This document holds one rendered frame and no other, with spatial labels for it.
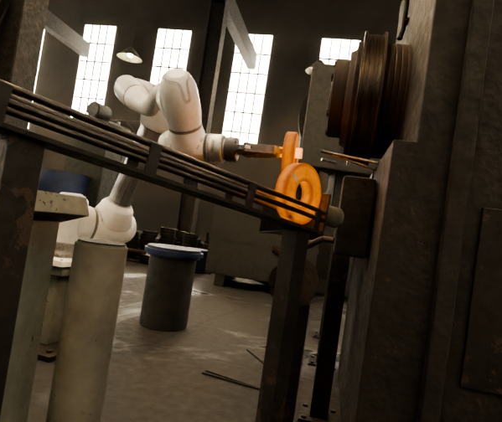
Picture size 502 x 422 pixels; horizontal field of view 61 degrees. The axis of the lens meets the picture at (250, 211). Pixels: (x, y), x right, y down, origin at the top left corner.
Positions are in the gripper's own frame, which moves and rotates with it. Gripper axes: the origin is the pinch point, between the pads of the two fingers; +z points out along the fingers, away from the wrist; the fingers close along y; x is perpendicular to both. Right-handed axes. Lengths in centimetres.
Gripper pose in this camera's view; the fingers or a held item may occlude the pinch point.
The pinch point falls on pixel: (290, 152)
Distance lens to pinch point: 129.1
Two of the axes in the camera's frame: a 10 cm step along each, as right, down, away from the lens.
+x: 0.9, -10.0, 0.4
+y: -1.9, -0.6, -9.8
